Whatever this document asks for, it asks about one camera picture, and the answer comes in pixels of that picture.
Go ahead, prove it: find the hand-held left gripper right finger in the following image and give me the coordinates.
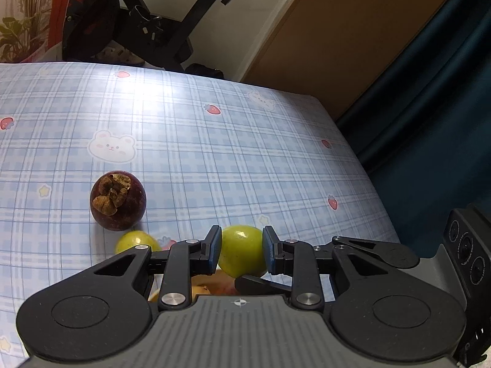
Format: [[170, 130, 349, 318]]
[[262, 226, 388, 309]]

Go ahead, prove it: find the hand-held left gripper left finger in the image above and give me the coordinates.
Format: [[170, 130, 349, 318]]
[[90, 225, 223, 309]]

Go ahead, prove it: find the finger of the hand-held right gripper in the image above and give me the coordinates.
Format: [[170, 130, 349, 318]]
[[333, 236, 388, 255], [235, 275, 294, 296]]

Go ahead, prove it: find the round green fruit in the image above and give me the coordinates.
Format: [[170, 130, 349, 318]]
[[115, 230, 162, 255], [218, 224, 269, 278]]

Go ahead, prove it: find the blue plaid tablecloth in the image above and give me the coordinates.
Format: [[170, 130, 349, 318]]
[[0, 61, 401, 357]]

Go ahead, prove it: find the dark purple mangosteen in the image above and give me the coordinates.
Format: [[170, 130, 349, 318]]
[[89, 171, 147, 232]]

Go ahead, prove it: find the dark blue curtain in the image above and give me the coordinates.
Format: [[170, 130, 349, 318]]
[[335, 0, 491, 246]]

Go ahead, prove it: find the black shoe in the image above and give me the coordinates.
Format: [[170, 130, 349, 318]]
[[186, 63, 225, 81]]

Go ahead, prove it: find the wooden panel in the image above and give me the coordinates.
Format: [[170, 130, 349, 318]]
[[242, 0, 470, 121]]

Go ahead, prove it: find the white sneaker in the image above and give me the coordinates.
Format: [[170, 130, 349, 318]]
[[96, 44, 146, 66]]

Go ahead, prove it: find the black exercise bike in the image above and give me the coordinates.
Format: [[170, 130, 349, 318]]
[[61, 0, 279, 73]]

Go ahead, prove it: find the printed wall backdrop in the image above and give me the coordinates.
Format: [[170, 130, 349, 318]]
[[0, 0, 73, 64]]

